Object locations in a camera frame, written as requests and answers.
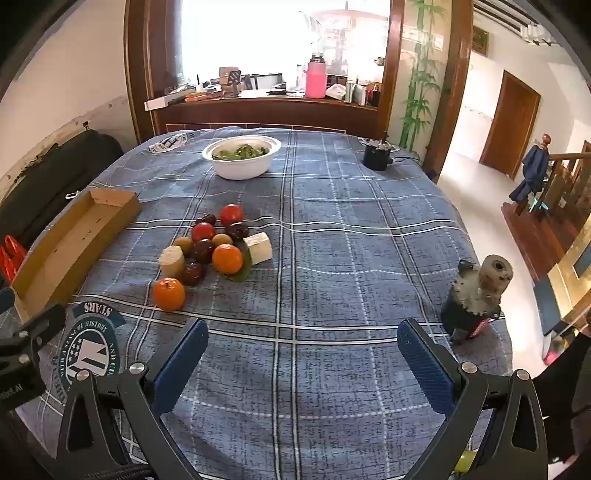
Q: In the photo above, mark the wooden door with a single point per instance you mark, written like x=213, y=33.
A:
x=511, y=127

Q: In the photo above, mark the grey motor part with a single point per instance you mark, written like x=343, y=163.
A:
x=474, y=299

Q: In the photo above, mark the dark red jujube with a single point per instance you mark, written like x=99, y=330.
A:
x=208, y=218

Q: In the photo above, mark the white banana chunk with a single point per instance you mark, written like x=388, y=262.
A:
x=259, y=248

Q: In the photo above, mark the white bowl with greens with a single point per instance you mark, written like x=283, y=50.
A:
x=241, y=157

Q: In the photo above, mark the green leaf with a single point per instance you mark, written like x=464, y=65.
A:
x=243, y=273

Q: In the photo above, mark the pink thermos bottle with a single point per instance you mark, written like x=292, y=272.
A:
x=316, y=77

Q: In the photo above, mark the red plastic bag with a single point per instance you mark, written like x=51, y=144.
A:
x=12, y=256

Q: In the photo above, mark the dark plum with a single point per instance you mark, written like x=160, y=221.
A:
x=202, y=251

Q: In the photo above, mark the wooden cabinet counter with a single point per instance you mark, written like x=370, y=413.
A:
x=275, y=112

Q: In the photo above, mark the brown longan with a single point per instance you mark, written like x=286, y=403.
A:
x=221, y=239
x=185, y=244

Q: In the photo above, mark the black mug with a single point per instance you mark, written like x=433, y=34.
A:
x=378, y=153

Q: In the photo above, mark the blue plaid tablecloth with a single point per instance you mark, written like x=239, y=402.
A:
x=302, y=377

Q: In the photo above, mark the wooden stair railing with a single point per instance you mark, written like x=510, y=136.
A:
x=546, y=226

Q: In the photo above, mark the orange tangerine with leaf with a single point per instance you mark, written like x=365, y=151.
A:
x=227, y=259

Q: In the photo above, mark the dark cherry front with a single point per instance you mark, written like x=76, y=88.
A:
x=192, y=274

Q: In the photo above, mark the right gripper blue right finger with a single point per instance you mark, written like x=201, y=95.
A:
x=456, y=393

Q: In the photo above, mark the dark red fruit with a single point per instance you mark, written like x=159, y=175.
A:
x=237, y=231

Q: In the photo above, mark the beige banana chunk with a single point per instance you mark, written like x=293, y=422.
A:
x=171, y=261

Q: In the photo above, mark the red tomato small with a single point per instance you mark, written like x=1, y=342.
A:
x=202, y=230

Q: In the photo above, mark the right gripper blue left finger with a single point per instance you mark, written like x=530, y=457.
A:
x=149, y=390

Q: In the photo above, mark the cardboard tray box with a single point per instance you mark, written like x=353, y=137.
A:
x=57, y=265

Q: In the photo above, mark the black sofa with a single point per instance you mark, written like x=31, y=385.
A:
x=42, y=193

